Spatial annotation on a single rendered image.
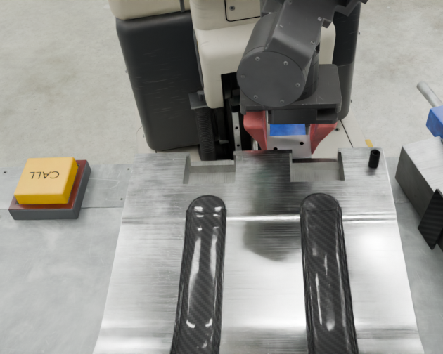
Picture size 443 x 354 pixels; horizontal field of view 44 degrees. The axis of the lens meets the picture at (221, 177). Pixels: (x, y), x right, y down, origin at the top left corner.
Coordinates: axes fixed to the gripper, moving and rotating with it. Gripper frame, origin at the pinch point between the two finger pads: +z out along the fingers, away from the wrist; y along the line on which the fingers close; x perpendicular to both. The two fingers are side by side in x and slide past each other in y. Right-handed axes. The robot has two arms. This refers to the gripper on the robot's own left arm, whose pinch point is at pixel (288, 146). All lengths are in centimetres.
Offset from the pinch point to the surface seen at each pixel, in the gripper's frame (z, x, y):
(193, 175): -1.6, -5.8, -10.5
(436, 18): 83, 155, 66
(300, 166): -2.5, -5.5, 1.1
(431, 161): -1.1, -3.9, 15.1
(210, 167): -2.5, -5.5, -8.5
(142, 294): -3.6, -21.6, -13.4
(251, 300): -3.7, -22.1, -3.8
